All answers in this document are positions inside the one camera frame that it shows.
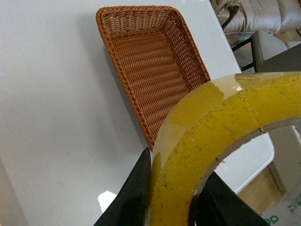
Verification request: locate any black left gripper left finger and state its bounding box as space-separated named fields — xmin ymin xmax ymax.
xmin=94 ymin=148 xmax=151 ymax=226

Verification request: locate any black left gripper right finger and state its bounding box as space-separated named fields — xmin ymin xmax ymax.
xmin=195 ymin=172 xmax=268 ymax=226

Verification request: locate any yellow tape roll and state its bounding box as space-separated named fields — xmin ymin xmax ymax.
xmin=145 ymin=72 xmax=301 ymax=226

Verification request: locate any brown wicker basket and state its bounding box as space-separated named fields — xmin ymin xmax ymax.
xmin=96 ymin=5 xmax=210 ymax=149

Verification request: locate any cardboard box with green print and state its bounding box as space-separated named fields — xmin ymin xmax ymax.
xmin=260 ymin=173 xmax=301 ymax=226

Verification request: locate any grey stool with black legs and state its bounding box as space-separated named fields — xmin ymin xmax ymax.
xmin=232 ymin=30 xmax=301 ymax=73

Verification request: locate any white cushions pile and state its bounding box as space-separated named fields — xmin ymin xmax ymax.
xmin=210 ymin=0 xmax=301 ymax=46

